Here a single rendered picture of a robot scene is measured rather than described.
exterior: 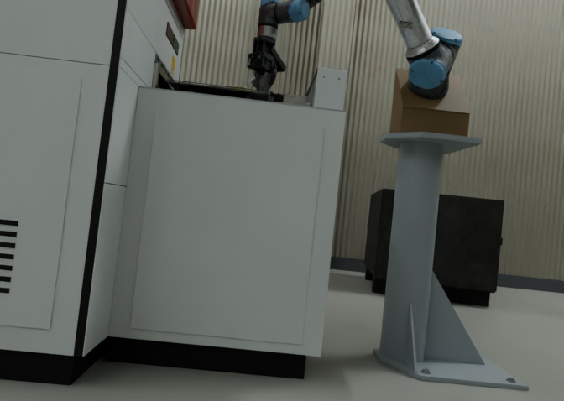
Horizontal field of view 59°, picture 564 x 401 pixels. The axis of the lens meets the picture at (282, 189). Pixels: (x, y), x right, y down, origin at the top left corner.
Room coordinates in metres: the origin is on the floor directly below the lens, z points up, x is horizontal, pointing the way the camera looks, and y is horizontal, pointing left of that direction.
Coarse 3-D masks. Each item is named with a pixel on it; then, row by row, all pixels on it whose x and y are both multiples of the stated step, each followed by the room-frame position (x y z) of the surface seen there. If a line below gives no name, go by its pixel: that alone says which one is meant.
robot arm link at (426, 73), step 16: (400, 0) 1.50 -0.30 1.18; (416, 0) 1.52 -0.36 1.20; (400, 16) 1.52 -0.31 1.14; (416, 16) 1.52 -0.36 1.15; (400, 32) 1.57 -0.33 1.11; (416, 32) 1.54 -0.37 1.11; (416, 48) 1.57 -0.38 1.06; (432, 48) 1.55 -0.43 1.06; (416, 64) 1.57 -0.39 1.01; (432, 64) 1.55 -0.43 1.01; (448, 64) 1.61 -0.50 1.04; (416, 80) 1.62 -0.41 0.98; (432, 80) 1.60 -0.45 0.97
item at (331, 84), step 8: (320, 72) 1.54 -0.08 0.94; (328, 72) 1.54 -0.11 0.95; (336, 72) 1.54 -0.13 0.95; (344, 72) 1.54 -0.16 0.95; (320, 80) 1.54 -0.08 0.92; (328, 80) 1.54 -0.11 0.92; (336, 80) 1.54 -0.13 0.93; (344, 80) 1.54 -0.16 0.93; (320, 88) 1.54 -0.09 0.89; (328, 88) 1.54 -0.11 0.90; (336, 88) 1.54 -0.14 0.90; (344, 88) 1.54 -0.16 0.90; (320, 96) 1.54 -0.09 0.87; (328, 96) 1.54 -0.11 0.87; (336, 96) 1.54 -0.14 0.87; (344, 96) 1.54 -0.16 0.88; (320, 104) 1.54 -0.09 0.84; (328, 104) 1.54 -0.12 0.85; (336, 104) 1.54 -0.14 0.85
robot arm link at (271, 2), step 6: (264, 0) 1.77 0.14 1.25; (270, 0) 1.77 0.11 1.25; (276, 0) 1.77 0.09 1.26; (264, 6) 1.77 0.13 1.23; (270, 6) 1.76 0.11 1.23; (264, 12) 1.77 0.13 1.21; (270, 12) 1.75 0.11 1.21; (258, 18) 1.79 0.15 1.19; (264, 18) 1.77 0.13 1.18; (270, 18) 1.77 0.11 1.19; (258, 24) 1.78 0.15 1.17; (264, 24) 1.77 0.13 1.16; (270, 24) 1.77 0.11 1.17; (276, 24) 1.78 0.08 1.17
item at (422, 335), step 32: (416, 160) 1.77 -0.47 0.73; (416, 192) 1.76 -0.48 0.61; (416, 224) 1.76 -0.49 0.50; (416, 256) 1.76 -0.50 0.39; (416, 288) 1.76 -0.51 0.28; (384, 320) 1.82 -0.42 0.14; (416, 320) 1.76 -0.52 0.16; (448, 320) 1.83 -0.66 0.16; (384, 352) 1.80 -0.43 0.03; (416, 352) 1.77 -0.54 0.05; (448, 352) 1.84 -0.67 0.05; (480, 384) 1.63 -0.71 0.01; (512, 384) 1.63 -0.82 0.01
